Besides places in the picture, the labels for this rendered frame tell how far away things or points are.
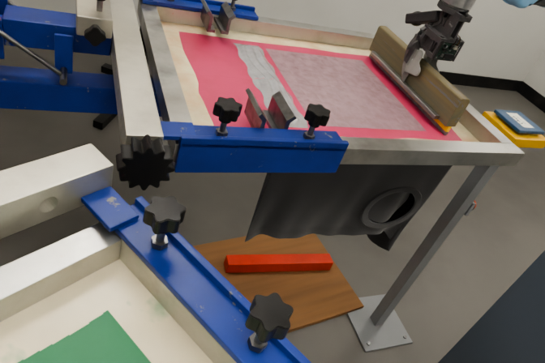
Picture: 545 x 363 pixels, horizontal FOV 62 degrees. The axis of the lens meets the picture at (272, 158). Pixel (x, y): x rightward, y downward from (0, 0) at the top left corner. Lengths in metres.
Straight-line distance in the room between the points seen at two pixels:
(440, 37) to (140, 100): 0.70
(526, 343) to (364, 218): 0.43
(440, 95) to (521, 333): 0.56
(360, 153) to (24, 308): 0.59
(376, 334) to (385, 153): 1.11
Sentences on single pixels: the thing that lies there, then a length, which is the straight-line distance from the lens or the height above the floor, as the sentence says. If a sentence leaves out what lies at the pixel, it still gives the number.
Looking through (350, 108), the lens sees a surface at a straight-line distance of 1.06.
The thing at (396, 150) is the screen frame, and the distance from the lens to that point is 0.91.
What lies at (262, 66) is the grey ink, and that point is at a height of 0.96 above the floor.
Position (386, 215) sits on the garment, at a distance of 1.19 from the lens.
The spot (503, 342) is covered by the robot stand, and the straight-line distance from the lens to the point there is 1.23.
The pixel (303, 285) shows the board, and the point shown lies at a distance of 1.87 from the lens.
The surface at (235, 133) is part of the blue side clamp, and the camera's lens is 0.75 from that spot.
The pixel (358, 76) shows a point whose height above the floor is 0.95.
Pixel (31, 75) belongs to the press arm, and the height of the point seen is 0.92.
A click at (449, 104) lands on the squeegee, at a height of 1.02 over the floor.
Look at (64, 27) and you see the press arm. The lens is 0.90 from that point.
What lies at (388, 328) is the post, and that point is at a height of 0.01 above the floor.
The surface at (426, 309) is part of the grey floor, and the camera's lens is 2.11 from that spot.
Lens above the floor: 1.42
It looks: 35 degrees down
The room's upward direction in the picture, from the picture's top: 19 degrees clockwise
